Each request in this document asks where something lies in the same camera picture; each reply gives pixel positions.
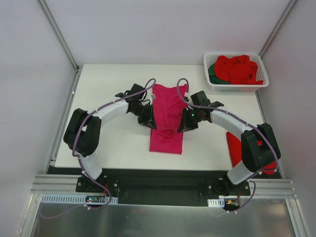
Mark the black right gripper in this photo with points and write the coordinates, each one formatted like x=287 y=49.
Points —
x=185 y=122

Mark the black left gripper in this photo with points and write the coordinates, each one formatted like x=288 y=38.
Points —
x=149 y=118

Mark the pink t shirt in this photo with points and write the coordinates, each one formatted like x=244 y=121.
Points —
x=168 y=109

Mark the white plastic laundry basket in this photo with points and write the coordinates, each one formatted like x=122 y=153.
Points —
x=211 y=58

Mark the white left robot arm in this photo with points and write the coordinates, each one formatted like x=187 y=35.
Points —
x=83 y=133

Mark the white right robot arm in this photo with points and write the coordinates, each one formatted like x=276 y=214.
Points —
x=259 y=147

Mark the green t shirt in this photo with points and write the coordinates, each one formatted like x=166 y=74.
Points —
x=213 y=78

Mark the folded red t shirt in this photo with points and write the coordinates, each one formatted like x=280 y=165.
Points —
x=234 y=146

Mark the red crumpled t shirt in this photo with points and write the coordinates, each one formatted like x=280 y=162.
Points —
x=238 y=70

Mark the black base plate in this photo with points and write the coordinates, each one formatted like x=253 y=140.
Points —
x=167 y=187

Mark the aluminium frame rail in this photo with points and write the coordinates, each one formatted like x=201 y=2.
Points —
x=61 y=188

